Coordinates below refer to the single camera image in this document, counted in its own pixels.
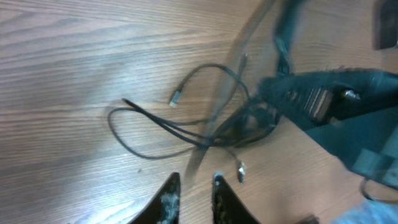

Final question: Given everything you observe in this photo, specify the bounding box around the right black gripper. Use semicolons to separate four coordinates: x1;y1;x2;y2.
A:
258;68;397;190

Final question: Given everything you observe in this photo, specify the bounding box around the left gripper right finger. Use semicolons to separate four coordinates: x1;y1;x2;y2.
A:
211;173;260;224

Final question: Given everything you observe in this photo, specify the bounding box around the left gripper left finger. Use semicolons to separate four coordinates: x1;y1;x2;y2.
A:
128;172;181;224

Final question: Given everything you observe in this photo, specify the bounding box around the thin black USB cable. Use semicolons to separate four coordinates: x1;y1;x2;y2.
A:
107;54;249;184

